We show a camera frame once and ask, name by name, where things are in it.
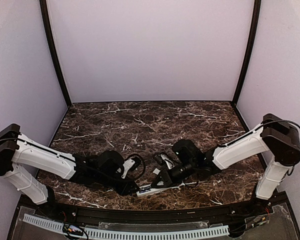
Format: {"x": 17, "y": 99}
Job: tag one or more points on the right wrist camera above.
{"x": 164, "y": 160}

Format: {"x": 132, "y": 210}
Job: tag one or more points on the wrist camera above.
{"x": 164, "y": 160}
{"x": 128, "y": 164}

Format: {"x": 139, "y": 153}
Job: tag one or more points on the white remote control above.
{"x": 157, "y": 190}

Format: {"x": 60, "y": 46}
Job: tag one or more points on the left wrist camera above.
{"x": 128, "y": 164}

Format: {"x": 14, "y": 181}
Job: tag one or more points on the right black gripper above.
{"x": 168, "y": 176}

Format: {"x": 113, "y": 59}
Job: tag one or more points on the white battery cover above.
{"x": 156, "y": 171}

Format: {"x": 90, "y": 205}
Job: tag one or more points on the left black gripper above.
{"x": 126, "y": 186}

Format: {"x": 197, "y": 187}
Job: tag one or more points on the white slotted cable duct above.
{"x": 104, "y": 234}

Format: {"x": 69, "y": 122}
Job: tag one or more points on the left black frame post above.
{"x": 53, "y": 52}

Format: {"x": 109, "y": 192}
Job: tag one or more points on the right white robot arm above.
{"x": 278, "y": 136}

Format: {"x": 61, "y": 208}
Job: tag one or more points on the black front table rail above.
{"x": 229, "y": 213}

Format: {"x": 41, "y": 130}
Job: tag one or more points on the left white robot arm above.
{"x": 17, "y": 150}

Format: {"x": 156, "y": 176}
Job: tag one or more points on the right black frame post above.
{"x": 248, "y": 51}

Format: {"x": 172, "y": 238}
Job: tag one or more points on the black frame post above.
{"x": 248, "y": 51}
{"x": 53, "y": 52}

